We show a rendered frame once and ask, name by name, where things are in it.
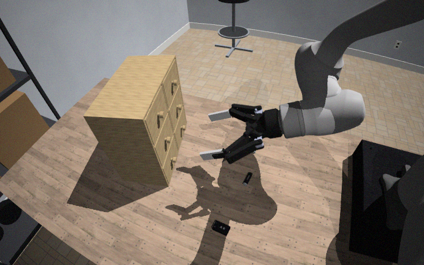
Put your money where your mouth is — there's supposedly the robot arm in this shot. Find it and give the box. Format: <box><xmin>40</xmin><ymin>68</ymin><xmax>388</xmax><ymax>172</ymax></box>
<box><xmin>278</xmin><ymin>0</ymin><xmax>424</xmax><ymax>265</ymax></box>

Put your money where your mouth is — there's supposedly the small wooden chest of drawers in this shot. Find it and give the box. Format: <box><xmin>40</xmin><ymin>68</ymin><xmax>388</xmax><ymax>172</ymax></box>
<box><xmin>83</xmin><ymin>55</ymin><xmax>177</xmax><ymax>187</ymax></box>

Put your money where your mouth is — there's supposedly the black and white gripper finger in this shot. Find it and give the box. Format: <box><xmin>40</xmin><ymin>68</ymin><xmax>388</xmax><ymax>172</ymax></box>
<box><xmin>200</xmin><ymin>123</ymin><xmax>264</xmax><ymax>164</ymax></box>
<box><xmin>208</xmin><ymin>104</ymin><xmax>263</xmax><ymax>122</ymax></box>

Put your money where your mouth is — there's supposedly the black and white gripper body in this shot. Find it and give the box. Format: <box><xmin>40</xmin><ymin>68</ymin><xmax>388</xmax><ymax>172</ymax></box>
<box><xmin>245</xmin><ymin>108</ymin><xmax>283</xmax><ymax>139</ymax></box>

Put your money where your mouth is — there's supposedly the black nine-volt battery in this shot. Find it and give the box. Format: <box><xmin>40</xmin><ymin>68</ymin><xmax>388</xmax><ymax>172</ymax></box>
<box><xmin>213</xmin><ymin>221</ymin><xmax>230</xmax><ymax>236</ymax></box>

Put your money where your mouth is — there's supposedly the black aa battery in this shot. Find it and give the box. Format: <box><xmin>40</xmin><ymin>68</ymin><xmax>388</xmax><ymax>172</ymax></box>
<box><xmin>243</xmin><ymin>172</ymin><xmax>253</xmax><ymax>186</ymax></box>

